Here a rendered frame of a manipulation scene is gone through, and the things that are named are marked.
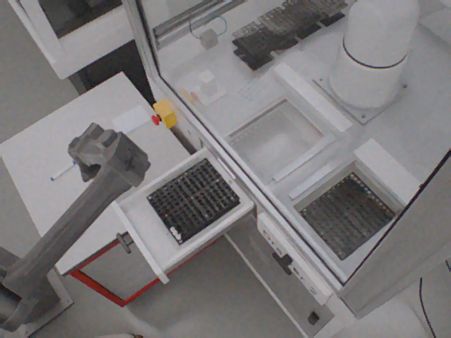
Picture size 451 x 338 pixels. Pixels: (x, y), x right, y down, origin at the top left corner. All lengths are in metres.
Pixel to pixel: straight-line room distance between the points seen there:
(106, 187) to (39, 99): 2.20
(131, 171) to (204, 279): 1.36
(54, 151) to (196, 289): 0.95
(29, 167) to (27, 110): 1.31
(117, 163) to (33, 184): 0.87
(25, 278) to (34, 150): 0.90
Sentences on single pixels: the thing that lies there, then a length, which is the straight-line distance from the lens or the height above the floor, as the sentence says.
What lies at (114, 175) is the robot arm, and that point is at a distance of 0.78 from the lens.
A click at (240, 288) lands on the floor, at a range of 2.06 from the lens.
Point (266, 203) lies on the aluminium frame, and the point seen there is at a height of 0.99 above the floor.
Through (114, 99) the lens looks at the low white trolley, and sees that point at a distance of 1.69.
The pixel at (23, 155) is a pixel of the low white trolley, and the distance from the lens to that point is 1.70.
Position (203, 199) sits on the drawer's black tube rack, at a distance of 1.27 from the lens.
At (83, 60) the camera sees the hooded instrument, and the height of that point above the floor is 0.84.
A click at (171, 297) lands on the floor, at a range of 2.09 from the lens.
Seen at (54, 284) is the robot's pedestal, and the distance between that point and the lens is 2.28.
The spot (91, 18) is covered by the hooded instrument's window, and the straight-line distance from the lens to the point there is 1.71.
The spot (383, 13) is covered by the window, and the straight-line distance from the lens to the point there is 0.46.
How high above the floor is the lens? 2.01
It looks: 61 degrees down
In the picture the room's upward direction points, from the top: 10 degrees counter-clockwise
